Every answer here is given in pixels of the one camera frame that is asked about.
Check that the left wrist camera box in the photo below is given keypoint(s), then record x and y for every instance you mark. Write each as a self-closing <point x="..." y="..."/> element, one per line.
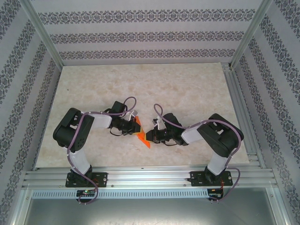
<point x="132" y="115"/>

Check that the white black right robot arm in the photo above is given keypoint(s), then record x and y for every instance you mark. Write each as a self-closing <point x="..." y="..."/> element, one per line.
<point x="218" y="161"/>

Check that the long aluminium mounting rail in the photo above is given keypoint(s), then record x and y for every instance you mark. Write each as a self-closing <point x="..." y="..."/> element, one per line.
<point x="150" y="175"/>

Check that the orange paper sheet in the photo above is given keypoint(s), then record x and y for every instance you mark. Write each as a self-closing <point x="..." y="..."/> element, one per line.
<point x="143" y="138"/>

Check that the aluminium side rail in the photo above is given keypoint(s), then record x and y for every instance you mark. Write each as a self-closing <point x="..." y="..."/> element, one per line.
<point x="254" y="152"/>

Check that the aluminium frame post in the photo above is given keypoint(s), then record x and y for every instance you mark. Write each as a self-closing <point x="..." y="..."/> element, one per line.
<point x="42" y="34"/>
<point x="250" y="35"/>

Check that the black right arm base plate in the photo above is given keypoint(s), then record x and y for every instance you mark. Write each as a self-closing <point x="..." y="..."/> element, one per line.
<point x="197" y="178"/>

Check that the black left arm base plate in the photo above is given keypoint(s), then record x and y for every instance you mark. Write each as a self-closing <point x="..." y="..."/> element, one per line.
<point x="100" y="178"/>

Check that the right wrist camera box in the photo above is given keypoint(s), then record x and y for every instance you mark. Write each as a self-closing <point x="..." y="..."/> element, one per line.
<point x="160" y="123"/>

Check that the grey sheet metal panel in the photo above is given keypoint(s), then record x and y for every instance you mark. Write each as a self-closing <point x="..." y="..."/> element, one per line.
<point x="150" y="211"/>

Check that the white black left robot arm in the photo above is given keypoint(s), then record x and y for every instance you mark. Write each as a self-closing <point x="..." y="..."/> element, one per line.
<point x="82" y="159"/>

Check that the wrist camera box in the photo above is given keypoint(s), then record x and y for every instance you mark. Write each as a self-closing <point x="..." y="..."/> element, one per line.
<point x="132" y="115"/>
<point x="160" y="123"/>

